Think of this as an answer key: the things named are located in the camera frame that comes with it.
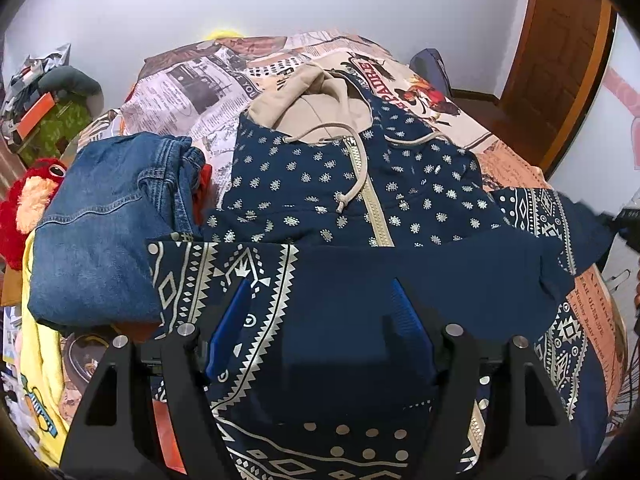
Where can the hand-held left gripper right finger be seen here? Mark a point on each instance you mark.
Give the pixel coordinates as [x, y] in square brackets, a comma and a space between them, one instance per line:
[410, 325]

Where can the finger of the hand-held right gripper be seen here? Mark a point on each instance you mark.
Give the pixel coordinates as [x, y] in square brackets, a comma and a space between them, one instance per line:
[612, 222]

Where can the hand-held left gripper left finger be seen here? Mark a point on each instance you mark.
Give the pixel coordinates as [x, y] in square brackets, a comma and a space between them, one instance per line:
[230, 325]

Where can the navy patterned zip hoodie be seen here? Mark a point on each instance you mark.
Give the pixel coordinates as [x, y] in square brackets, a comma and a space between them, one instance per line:
[350, 200]

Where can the red cloth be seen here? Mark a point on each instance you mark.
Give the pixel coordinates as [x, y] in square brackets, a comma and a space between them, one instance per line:
[204, 182]

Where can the folded blue denim jeans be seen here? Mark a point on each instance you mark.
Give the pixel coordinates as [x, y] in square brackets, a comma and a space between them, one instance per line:
[100, 220]

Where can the brown wooden door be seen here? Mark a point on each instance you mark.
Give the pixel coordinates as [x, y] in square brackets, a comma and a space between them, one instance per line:
[560, 60]

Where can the yellow printed cloth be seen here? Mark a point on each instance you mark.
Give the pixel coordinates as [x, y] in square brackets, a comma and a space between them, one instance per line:
[40, 360]

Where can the pile of printed papers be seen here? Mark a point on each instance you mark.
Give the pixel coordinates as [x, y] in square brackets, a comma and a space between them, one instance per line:
[10, 350]

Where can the red plush toy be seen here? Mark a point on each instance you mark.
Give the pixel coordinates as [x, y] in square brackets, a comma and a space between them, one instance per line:
[12, 245]

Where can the striped leaf print pillow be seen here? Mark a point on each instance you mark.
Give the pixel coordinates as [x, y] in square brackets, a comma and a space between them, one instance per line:
[100, 130]

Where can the newspaper print bedspread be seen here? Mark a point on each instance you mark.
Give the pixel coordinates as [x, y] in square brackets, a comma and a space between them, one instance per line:
[200, 90]

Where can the green patterned bag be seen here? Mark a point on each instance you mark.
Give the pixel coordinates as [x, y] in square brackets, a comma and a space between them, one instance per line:
[62, 127]

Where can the orange box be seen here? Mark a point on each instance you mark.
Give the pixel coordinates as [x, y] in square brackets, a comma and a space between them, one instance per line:
[35, 112]

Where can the yellow pillow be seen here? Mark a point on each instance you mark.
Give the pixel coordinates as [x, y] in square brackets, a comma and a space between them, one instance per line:
[225, 35]

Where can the grey plush pillow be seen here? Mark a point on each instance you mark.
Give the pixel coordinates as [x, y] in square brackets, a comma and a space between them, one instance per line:
[70, 80]

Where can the pile of silver packets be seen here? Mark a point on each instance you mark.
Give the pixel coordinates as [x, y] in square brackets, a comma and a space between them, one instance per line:
[30, 67]

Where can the pink white wall decoration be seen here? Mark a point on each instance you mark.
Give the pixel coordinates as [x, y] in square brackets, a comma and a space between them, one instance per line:
[625, 90]

